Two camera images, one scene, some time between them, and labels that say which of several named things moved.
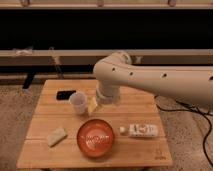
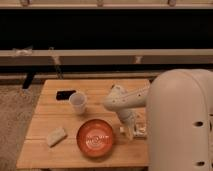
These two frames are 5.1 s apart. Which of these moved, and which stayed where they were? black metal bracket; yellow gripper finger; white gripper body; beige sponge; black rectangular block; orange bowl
Moved: yellow gripper finger; white gripper body
Stayed: black metal bracket; beige sponge; black rectangular block; orange bowl
